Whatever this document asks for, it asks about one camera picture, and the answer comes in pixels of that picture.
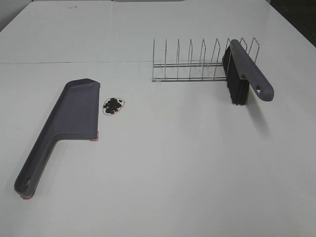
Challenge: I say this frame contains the pile of coffee beans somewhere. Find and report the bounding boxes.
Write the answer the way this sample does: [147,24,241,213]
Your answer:
[102,97,125,116]

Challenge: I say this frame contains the grey plastic dustpan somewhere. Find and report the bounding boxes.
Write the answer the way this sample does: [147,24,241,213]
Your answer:
[14,79,100,199]

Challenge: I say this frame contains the grey hand brush black bristles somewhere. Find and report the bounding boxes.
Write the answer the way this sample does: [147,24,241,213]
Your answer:
[222,39,274,106]

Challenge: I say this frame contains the chrome wire dish rack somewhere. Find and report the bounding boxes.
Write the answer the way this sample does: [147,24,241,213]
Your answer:
[151,37,260,83]

